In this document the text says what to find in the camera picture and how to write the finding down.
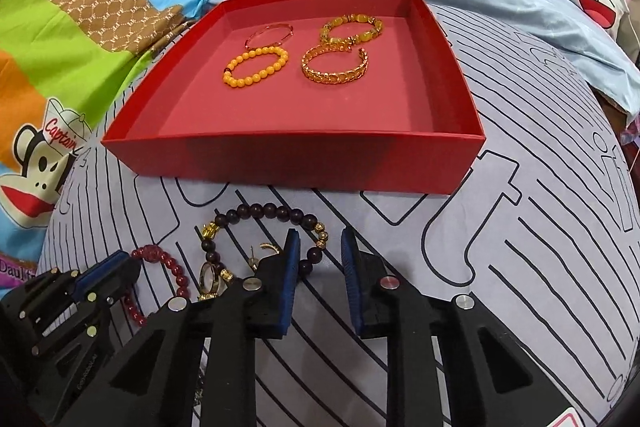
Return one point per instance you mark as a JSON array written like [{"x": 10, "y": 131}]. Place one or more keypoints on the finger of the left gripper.
[
  {"x": 108, "y": 278},
  {"x": 70, "y": 312}
]

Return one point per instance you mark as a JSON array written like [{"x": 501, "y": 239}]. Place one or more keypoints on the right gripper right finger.
[{"x": 449, "y": 362}]

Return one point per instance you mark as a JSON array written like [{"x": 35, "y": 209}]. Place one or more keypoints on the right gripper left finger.
[{"x": 196, "y": 361}]

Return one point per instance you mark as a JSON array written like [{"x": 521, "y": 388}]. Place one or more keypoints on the gold hoop earring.
[{"x": 265, "y": 250}]

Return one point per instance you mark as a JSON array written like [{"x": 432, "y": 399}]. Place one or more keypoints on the gold chain bangle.
[{"x": 334, "y": 64}]

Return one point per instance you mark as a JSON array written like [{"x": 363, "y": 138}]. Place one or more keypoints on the thin gold red bangle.
[{"x": 274, "y": 34}]

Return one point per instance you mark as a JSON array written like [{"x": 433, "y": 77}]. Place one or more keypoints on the red jewelry tray box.
[{"x": 211, "y": 110}]

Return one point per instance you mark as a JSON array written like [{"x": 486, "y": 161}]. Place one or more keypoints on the grey striped bed sheet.
[{"x": 544, "y": 230}]

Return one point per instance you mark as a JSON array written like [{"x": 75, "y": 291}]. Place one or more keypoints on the colourful monkey cartoon blanket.
[{"x": 62, "y": 64}]

